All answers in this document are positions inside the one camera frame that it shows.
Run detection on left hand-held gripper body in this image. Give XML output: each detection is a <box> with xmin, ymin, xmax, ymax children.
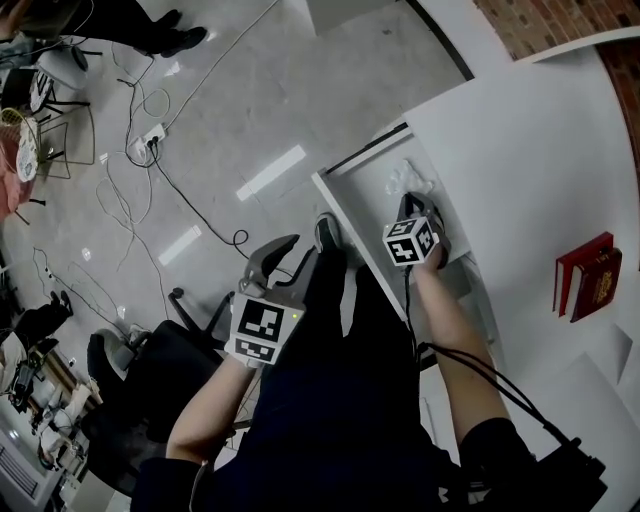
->
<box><xmin>224</xmin><ymin>277</ymin><xmax>306</xmax><ymax>369</ymax></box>

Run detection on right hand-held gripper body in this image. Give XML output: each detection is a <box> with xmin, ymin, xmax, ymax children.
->
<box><xmin>382</xmin><ymin>212</ymin><xmax>451</xmax><ymax>269</ymax></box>

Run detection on clear plastic bag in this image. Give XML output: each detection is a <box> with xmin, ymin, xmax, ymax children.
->
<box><xmin>385</xmin><ymin>158</ymin><xmax>436</xmax><ymax>198</ymax></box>

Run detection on white drawer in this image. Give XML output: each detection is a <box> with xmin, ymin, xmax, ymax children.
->
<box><xmin>310</xmin><ymin>122</ymin><xmax>482</xmax><ymax>327</ymax></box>

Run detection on person's right forearm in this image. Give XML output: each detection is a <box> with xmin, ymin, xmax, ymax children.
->
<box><xmin>412</xmin><ymin>259</ymin><xmax>512</xmax><ymax>450</ymax></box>

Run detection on person's left forearm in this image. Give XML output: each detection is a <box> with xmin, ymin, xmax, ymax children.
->
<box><xmin>164</xmin><ymin>357</ymin><xmax>264</xmax><ymax>467</ymax></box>

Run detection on person's left shoe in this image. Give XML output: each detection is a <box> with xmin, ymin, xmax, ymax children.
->
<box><xmin>314</xmin><ymin>212</ymin><xmax>343</xmax><ymax>254</ymax></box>

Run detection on white desk with hutch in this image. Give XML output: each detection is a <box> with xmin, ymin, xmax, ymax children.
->
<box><xmin>402</xmin><ymin>0</ymin><xmax>640</xmax><ymax>451</ymax></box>

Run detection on person's dark clothing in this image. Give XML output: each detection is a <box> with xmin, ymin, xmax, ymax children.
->
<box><xmin>132</xmin><ymin>247</ymin><xmax>542</xmax><ymax>512</ymax></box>

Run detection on black office chair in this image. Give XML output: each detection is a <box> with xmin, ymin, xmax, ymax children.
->
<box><xmin>82</xmin><ymin>287</ymin><xmax>252</xmax><ymax>497</ymax></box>

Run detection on bright red book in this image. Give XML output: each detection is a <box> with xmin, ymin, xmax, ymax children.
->
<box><xmin>552</xmin><ymin>231</ymin><xmax>615</xmax><ymax>318</ymax></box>

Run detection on white power strip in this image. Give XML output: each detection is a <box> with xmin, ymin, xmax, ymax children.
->
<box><xmin>128</xmin><ymin>123</ymin><xmax>169</xmax><ymax>154</ymax></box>

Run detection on pink fabric seat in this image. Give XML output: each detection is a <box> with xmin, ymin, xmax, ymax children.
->
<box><xmin>0</xmin><ymin>139</ymin><xmax>37</xmax><ymax>217</ymax></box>

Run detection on grey shell chair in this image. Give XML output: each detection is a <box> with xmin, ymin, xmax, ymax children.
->
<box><xmin>37</xmin><ymin>47</ymin><xmax>92</xmax><ymax>92</ymax></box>

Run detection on black waist device box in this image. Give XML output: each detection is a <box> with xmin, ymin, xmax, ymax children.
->
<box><xmin>529</xmin><ymin>439</ymin><xmax>610</xmax><ymax>512</ymax></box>

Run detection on black floor cable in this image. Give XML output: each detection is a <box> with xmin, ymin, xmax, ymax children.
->
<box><xmin>148</xmin><ymin>148</ymin><xmax>252</xmax><ymax>262</ymax></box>

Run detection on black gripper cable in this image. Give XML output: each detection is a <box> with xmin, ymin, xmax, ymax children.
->
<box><xmin>402</xmin><ymin>267</ymin><xmax>585</xmax><ymax>452</ymax></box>

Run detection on white floor cable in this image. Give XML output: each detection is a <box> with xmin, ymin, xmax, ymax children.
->
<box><xmin>163</xmin><ymin>0</ymin><xmax>279</xmax><ymax>134</ymax></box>

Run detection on wire chair with patterned cushion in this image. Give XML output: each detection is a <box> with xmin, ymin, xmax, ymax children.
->
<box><xmin>0</xmin><ymin>69</ymin><xmax>97</xmax><ymax>182</ymax></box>

